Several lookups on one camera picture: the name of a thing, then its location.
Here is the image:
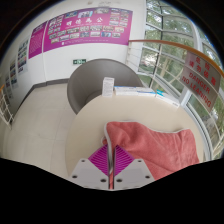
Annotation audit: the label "small upright white box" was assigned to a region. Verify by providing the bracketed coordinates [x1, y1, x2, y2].
[102, 76, 115, 98]

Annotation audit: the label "coral pink towel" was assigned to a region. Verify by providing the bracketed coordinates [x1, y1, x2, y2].
[102, 121, 200, 190]

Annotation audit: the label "short white stair railing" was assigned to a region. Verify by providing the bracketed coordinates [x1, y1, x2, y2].
[0, 83, 15, 126]

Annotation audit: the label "white photo wall poster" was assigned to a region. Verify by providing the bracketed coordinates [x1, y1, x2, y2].
[17, 38, 30, 75]
[9, 58, 19, 88]

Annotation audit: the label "grey tub chair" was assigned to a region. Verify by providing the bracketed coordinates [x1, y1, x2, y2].
[66, 58, 144, 115]

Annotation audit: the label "metal sign red characters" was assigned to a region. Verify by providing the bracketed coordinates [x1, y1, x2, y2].
[185, 50, 222, 93]

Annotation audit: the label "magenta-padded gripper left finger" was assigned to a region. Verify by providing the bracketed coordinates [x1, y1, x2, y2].
[68, 144, 110, 190]

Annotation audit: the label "flat white blue box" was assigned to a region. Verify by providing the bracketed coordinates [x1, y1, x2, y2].
[134, 86, 157, 98]
[113, 86, 138, 97]

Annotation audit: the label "narrow magenta text poster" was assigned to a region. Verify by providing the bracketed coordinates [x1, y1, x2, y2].
[28, 22, 48, 60]

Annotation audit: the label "flat white teal box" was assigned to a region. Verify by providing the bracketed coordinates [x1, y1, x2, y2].
[155, 89, 181, 108]

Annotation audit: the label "green exit sign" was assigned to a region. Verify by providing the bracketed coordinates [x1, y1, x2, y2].
[72, 58, 87, 66]

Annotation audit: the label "large magenta photo poster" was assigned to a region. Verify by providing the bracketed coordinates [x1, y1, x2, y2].
[42, 6, 134, 53]

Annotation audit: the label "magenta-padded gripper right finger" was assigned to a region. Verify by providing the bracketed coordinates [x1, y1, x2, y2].
[113, 145, 156, 191]

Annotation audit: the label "metal danger warning sign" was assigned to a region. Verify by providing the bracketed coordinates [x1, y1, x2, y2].
[179, 69, 218, 114]

